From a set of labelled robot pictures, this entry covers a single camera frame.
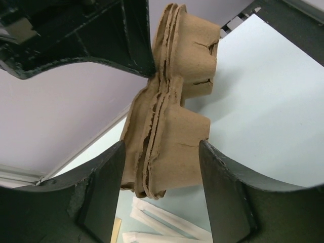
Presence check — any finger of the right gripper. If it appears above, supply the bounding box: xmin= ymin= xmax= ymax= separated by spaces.
xmin=242 ymin=1 xmax=323 ymax=65
xmin=1 ymin=0 xmax=155 ymax=79

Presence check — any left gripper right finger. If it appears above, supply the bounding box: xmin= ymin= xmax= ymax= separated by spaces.
xmin=199 ymin=140 xmax=323 ymax=242

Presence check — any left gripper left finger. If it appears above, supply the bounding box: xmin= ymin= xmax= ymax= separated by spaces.
xmin=1 ymin=141 xmax=126 ymax=242

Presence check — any brown pulp cup carrier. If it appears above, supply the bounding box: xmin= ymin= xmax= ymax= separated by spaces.
xmin=120 ymin=3 xmax=220 ymax=199

